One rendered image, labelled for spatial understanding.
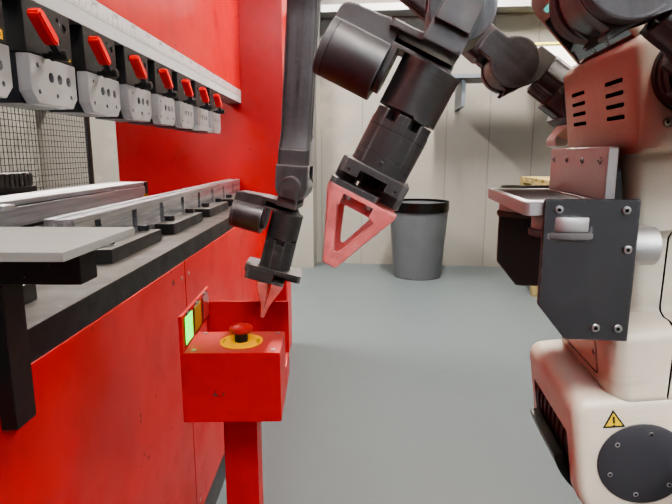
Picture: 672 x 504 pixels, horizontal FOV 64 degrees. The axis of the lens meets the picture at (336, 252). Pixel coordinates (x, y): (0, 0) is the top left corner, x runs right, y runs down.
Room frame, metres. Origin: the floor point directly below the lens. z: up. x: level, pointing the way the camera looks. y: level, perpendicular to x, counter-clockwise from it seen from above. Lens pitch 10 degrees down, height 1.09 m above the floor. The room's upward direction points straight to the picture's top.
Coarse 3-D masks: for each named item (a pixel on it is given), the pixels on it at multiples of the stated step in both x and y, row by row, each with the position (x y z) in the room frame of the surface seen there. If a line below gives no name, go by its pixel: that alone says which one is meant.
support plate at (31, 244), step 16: (0, 240) 0.57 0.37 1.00; (16, 240) 0.57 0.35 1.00; (32, 240) 0.57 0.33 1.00; (48, 240) 0.57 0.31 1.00; (64, 240) 0.57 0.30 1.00; (80, 240) 0.57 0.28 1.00; (96, 240) 0.57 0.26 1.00; (112, 240) 0.61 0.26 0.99; (0, 256) 0.50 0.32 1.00; (16, 256) 0.50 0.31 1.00; (32, 256) 0.50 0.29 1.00; (48, 256) 0.50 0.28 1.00; (64, 256) 0.50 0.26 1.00
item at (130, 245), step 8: (136, 232) 1.28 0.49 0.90; (144, 232) 1.28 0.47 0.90; (152, 232) 1.29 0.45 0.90; (160, 232) 1.34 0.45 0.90; (120, 240) 1.16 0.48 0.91; (128, 240) 1.16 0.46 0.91; (136, 240) 1.18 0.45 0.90; (144, 240) 1.23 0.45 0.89; (152, 240) 1.28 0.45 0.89; (160, 240) 1.34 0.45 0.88; (104, 248) 1.06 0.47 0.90; (112, 248) 1.06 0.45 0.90; (120, 248) 1.09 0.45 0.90; (128, 248) 1.13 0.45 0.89; (136, 248) 1.18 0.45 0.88; (96, 256) 1.05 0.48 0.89; (104, 256) 1.05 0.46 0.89; (112, 256) 1.05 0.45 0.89; (120, 256) 1.09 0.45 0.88
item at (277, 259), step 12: (276, 240) 0.94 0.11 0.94; (264, 252) 0.95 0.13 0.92; (276, 252) 0.94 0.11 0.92; (288, 252) 0.94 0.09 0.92; (252, 264) 0.94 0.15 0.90; (264, 264) 0.94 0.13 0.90; (276, 264) 0.94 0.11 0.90; (288, 264) 0.95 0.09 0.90; (276, 276) 0.94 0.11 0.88; (288, 276) 0.93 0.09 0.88; (300, 276) 0.94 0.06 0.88
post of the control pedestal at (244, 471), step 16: (224, 432) 0.88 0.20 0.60; (240, 432) 0.88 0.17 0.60; (256, 432) 0.88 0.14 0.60; (240, 448) 0.88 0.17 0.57; (256, 448) 0.88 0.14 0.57; (240, 464) 0.88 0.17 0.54; (256, 464) 0.88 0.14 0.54; (240, 480) 0.88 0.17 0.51; (256, 480) 0.88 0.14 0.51; (240, 496) 0.88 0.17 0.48; (256, 496) 0.88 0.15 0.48
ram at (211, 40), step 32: (64, 0) 1.04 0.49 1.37; (96, 0) 1.17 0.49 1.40; (128, 0) 1.35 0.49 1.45; (160, 0) 1.58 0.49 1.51; (192, 0) 1.92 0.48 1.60; (224, 0) 2.43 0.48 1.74; (160, 32) 1.57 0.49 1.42; (192, 32) 1.90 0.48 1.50; (224, 32) 2.41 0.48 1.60; (224, 64) 2.39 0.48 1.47; (224, 96) 2.41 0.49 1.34
